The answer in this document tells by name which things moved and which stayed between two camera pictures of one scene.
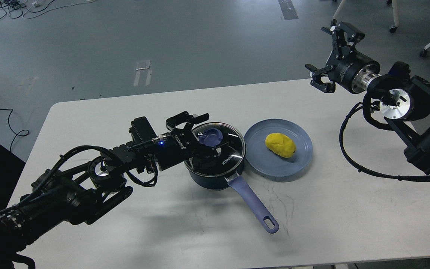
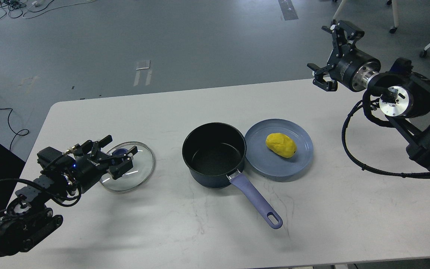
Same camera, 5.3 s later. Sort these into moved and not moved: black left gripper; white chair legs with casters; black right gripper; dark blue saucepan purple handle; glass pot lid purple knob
Moved: black left gripper; glass pot lid purple knob
Not moved: white chair legs with casters; dark blue saucepan purple handle; black right gripper
